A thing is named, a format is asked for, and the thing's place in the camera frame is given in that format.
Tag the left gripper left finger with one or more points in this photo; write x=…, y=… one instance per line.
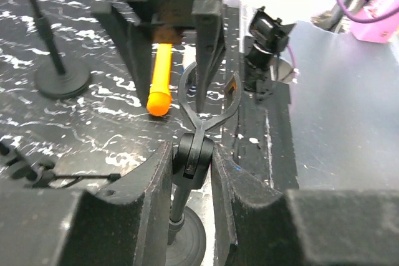
x=125, y=223

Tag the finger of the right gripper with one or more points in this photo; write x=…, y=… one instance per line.
x=207, y=45
x=133, y=43

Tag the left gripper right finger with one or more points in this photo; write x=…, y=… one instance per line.
x=257, y=225

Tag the short round-base mic stand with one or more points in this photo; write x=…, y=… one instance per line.
x=186, y=233

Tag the orange microphone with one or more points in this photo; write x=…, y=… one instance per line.
x=159, y=99

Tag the round-base stand for cream mic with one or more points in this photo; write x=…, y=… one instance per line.
x=60, y=82

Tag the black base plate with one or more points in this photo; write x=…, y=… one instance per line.
x=259, y=135

